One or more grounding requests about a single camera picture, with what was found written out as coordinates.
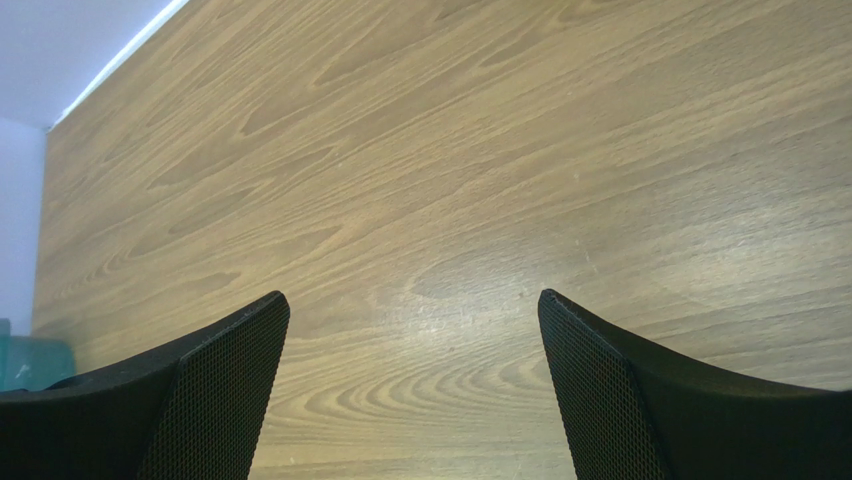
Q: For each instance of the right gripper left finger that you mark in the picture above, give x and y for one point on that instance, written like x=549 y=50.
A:
x=192 y=408

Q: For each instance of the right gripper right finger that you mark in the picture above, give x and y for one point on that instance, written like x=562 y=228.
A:
x=634 y=409

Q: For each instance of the teal plastic bin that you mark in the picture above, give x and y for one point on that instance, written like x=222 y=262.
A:
x=33 y=364

